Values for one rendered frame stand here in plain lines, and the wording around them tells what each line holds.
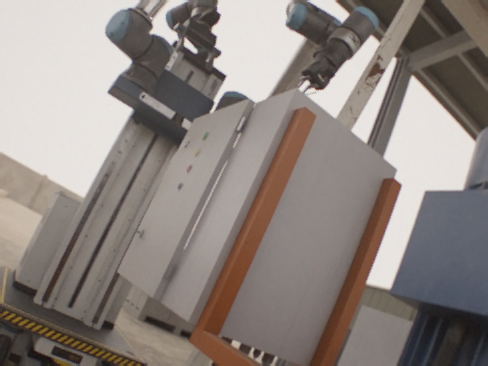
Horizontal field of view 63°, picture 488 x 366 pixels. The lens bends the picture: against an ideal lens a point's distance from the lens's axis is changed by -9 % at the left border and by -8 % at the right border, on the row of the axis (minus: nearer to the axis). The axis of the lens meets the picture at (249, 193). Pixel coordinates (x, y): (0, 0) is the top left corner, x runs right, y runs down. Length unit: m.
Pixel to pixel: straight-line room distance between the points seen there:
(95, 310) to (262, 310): 1.27
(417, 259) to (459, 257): 0.04
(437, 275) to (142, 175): 1.91
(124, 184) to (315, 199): 1.28
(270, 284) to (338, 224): 0.24
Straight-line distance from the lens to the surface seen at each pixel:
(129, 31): 1.97
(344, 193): 1.14
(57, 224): 2.24
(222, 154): 1.18
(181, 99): 2.22
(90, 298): 2.20
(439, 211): 0.43
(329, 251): 1.12
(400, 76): 6.17
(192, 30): 1.61
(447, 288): 0.39
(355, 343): 4.32
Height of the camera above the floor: 0.73
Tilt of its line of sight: 13 degrees up
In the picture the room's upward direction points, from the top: 25 degrees clockwise
